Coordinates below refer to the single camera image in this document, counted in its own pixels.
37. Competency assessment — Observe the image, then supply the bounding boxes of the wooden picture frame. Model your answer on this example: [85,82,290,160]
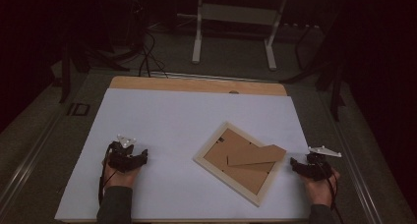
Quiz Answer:
[192,120,288,208]

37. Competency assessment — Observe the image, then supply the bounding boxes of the right hand-held gripper cable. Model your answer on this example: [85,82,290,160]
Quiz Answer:
[323,164,345,224]

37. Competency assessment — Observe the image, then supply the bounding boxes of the metal floor rail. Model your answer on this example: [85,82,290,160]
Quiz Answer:
[0,110,68,207]
[326,94,386,224]

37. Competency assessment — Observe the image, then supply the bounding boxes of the person's left hand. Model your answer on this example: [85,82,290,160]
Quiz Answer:
[101,149,143,190]

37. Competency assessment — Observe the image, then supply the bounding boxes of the hand-held gripper cable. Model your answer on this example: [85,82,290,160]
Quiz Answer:
[323,164,345,224]
[97,158,118,206]

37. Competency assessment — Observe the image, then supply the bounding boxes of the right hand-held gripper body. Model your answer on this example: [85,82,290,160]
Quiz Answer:
[306,145,342,182]

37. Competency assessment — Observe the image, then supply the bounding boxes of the black metal stand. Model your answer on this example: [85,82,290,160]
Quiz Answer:
[280,23,347,123]
[58,36,131,104]

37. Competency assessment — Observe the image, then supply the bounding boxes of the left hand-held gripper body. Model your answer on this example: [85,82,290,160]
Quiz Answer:
[107,134,138,173]

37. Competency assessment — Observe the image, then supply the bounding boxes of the white metal desk frame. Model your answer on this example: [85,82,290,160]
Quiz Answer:
[191,0,289,72]

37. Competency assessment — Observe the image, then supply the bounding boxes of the black floor cables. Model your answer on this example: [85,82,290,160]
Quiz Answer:
[138,29,169,79]

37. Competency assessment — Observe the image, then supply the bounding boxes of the white paper sheet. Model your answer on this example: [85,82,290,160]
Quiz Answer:
[54,87,332,222]

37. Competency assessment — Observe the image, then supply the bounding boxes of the person's right hand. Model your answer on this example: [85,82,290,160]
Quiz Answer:
[300,170,341,208]

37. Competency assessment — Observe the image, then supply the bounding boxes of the left hand-held gripper cable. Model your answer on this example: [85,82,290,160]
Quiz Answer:
[97,158,118,206]

